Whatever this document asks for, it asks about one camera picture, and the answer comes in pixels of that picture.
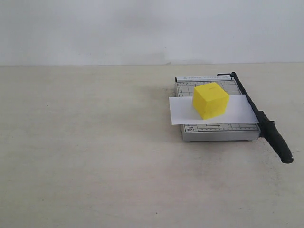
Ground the white paper sheet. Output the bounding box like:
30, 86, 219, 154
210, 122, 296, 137
169, 95, 258, 125

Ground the yellow foam cube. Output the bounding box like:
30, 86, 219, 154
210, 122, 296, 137
192, 82, 229, 120

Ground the black cutter blade lever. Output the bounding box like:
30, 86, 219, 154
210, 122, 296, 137
230, 72, 294, 164

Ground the grey paper cutter base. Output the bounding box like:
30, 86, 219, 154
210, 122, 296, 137
175, 73, 260, 142

